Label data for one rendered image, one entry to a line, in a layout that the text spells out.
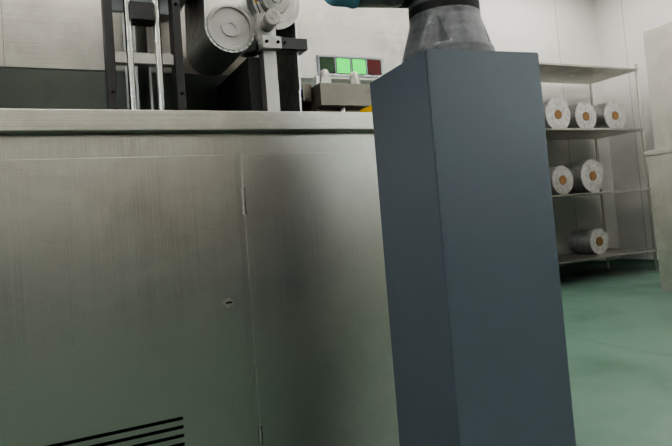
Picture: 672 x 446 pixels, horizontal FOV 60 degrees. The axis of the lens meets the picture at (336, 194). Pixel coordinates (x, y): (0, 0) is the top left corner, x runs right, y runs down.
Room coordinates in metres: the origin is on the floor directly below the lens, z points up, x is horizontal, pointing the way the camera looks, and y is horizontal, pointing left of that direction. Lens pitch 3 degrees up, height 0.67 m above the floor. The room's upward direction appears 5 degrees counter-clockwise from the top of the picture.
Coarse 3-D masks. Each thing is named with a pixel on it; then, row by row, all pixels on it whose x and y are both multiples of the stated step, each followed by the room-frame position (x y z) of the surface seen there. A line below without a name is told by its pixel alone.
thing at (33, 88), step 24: (0, 72) 1.52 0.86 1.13; (24, 72) 1.55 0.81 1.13; (48, 72) 1.57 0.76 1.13; (72, 72) 1.60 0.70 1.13; (96, 72) 1.62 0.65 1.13; (120, 72) 1.65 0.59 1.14; (0, 96) 1.52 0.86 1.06; (24, 96) 1.54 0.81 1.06; (48, 96) 1.57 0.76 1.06; (72, 96) 1.59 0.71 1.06; (96, 96) 1.62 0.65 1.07; (120, 96) 1.65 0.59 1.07; (168, 96) 1.71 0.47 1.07; (192, 96) 1.74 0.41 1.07; (216, 96) 1.77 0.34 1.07
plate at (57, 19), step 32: (0, 0) 1.52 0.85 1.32; (32, 0) 1.56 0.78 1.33; (64, 0) 1.59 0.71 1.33; (96, 0) 1.63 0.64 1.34; (224, 0) 1.79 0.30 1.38; (320, 0) 1.93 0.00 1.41; (0, 32) 1.52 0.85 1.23; (32, 32) 1.55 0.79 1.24; (64, 32) 1.59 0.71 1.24; (96, 32) 1.62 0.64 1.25; (320, 32) 1.93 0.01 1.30; (352, 32) 1.98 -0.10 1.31; (384, 32) 2.03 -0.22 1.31; (0, 64) 1.52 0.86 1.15; (32, 64) 1.55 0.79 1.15; (64, 64) 1.59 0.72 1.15; (96, 64) 1.62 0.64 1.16; (384, 64) 2.03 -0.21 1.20
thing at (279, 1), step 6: (264, 0) 1.47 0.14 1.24; (270, 0) 1.48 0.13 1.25; (276, 0) 1.48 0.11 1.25; (282, 0) 1.49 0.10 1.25; (288, 0) 1.50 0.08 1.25; (264, 6) 1.48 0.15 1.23; (270, 6) 1.48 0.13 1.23; (276, 6) 1.48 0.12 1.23; (282, 6) 1.49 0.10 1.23; (282, 12) 1.50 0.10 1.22
